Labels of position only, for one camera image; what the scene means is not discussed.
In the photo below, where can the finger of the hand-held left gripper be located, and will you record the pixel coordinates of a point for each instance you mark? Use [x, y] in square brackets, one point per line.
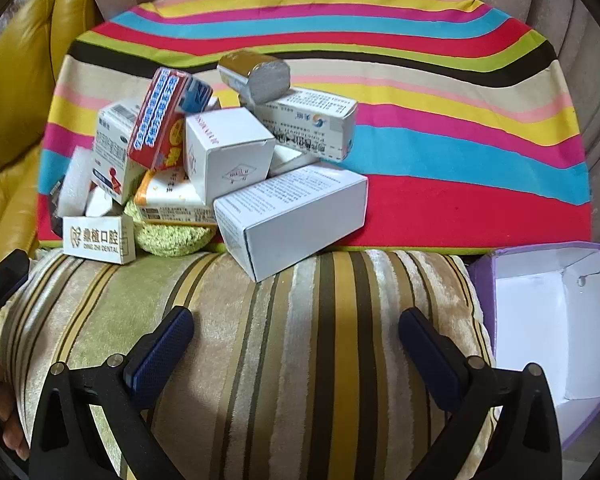
[5, 285]

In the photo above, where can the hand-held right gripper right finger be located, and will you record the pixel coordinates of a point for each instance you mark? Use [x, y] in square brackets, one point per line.
[430, 355]

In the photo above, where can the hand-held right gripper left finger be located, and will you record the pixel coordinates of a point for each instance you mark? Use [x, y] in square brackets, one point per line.
[160, 355]

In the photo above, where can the white box with gold lettering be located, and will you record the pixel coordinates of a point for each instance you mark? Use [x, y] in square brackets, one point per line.
[97, 237]

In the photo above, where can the purple storage box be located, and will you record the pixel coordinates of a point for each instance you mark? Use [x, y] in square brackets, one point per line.
[530, 320]

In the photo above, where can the white foam block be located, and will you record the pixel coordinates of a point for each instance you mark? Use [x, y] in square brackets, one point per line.
[77, 180]

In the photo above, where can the orange and white box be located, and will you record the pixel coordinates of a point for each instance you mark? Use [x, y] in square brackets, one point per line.
[170, 200]

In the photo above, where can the white box with blue label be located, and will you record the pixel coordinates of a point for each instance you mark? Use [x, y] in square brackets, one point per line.
[110, 150]

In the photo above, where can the large white text-printed box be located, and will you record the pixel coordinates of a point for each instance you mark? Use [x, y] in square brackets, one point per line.
[290, 220]

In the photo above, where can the red printed box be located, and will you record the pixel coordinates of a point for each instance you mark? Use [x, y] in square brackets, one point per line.
[157, 120]

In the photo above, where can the long white printed box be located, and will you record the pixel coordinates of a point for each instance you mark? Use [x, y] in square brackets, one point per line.
[310, 120]

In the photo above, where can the gold foil box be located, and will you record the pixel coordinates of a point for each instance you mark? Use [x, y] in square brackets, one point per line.
[252, 80]

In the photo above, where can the person's left hand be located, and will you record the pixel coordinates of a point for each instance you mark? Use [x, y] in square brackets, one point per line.
[2, 405]

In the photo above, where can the green sponge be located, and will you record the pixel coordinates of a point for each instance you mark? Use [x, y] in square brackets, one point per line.
[175, 240]

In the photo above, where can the green beige striped cushion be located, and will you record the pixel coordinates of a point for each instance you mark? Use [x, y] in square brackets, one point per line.
[290, 360]

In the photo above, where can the yellow leather sofa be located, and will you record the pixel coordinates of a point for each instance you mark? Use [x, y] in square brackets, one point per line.
[15, 85]

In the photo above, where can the colourful striped cloth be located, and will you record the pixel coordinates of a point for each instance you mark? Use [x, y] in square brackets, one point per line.
[430, 125]

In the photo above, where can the beige curtain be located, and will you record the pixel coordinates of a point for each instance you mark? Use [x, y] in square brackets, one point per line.
[580, 85]

